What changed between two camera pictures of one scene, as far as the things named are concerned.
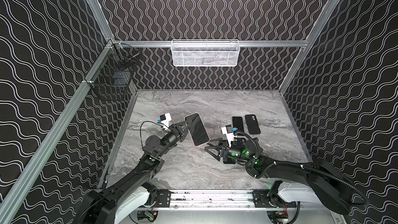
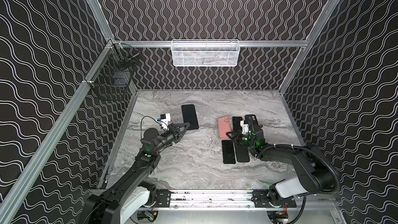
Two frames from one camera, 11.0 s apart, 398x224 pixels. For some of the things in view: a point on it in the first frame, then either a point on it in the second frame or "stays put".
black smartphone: x=198 y=131 → x=189 y=116
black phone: x=238 y=123 stays put
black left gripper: x=179 y=129 stays put
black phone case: x=252 y=124 stays put
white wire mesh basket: x=205 y=52 stays put
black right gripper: x=222 y=151 → x=254 y=130
